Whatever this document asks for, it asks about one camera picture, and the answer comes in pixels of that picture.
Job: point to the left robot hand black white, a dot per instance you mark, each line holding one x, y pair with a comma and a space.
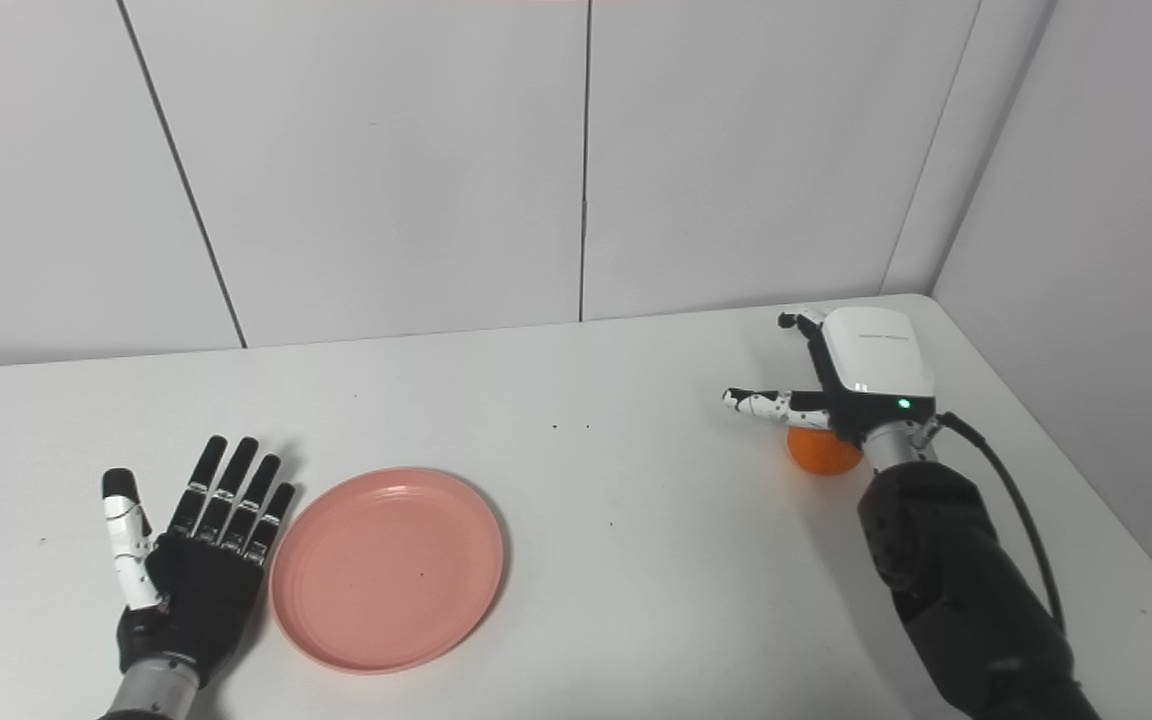
191, 580

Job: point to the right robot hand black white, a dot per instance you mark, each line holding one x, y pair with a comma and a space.
866, 375

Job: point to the orange fruit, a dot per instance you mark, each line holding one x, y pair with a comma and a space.
821, 452

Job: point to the pink round plate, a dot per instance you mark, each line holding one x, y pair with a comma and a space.
387, 570

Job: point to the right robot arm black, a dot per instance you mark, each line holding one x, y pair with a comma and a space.
966, 570

